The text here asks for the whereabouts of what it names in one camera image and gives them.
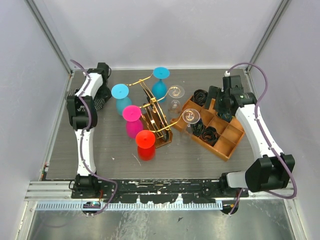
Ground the striped black white cloth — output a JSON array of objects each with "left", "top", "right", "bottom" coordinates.
[{"left": 64, "top": 88, "right": 106, "bottom": 112}]

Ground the clear wine glass front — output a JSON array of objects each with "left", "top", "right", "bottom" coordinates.
[{"left": 180, "top": 108, "right": 201, "bottom": 144}]

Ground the clear wine glass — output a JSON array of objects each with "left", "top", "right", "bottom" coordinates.
[
  {"left": 180, "top": 108, "right": 201, "bottom": 144},
  {"left": 168, "top": 85, "right": 185, "bottom": 118}
]

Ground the wooden compartment tray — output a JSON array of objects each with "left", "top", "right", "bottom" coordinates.
[{"left": 182, "top": 98, "right": 245, "bottom": 162}]

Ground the red wine glass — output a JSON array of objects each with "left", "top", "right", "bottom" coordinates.
[{"left": 135, "top": 130, "right": 156, "bottom": 161}]

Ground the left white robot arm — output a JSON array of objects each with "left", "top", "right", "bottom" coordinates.
[{"left": 65, "top": 59, "right": 112, "bottom": 199}]

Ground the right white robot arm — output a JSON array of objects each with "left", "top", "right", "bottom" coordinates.
[{"left": 204, "top": 73, "right": 295, "bottom": 197}]

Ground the light blue wine glass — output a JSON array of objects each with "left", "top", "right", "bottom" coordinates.
[{"left": 111, "top": 83, "right": 132, "bottom": 116}]

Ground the pink wine glass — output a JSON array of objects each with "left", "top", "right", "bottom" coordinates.
[{"left": 122, "top": 105, "right": 144, "bottom": 139}]

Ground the clear wine glass rear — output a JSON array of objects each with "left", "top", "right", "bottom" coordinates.
[{"left": 168, "top": 85, "right": 185, "bottom": 118}]

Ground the blue wine glass rear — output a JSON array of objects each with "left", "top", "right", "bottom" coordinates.
[{"left": 151, "top": 66, "right": 170, "bottom": 99}]

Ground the black rolled tie rear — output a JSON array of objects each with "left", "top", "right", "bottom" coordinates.
[{"left": 191, "top": 89, "right": 208, "bottom": 107}]

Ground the blue patterned folded tie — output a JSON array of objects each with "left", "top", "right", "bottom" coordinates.
[{"left": 217, "top": 111, "right": 234, "bottom": 123}]

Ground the dark rolled tie right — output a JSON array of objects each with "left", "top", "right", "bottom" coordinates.
[{"left": 200, "top": 126, "right": 220, "bottom": 147}]

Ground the dark rolled tie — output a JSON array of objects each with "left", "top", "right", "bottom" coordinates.
[
  {"left": 191, "top": 118, "right": 205, "bottom": 137},
  {"left": 200, "top": 126, "right": 220, "bottom": 147}
]

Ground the dark rolled tie left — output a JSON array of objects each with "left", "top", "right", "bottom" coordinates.
[{"left": 191, "top": 118, "right": 205, "bottom": 137}]

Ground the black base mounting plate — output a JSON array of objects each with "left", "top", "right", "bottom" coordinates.
[{"left": 69, "top": 176, "right": 249, "bottom": 204}]

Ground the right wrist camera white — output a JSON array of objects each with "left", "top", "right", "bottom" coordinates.
[{"left": 224, "top": 71, "right": 231, "bottom": 77}]

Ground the gold wire wine glass rack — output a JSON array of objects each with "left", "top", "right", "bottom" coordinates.
[{"left": 126, "top": 76, "right": 183, "bottom": 149}]

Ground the white slotted cable duct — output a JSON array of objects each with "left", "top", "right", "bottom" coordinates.
[{"left": 35, "top": 200, "right": 223, "bottom": 212}]

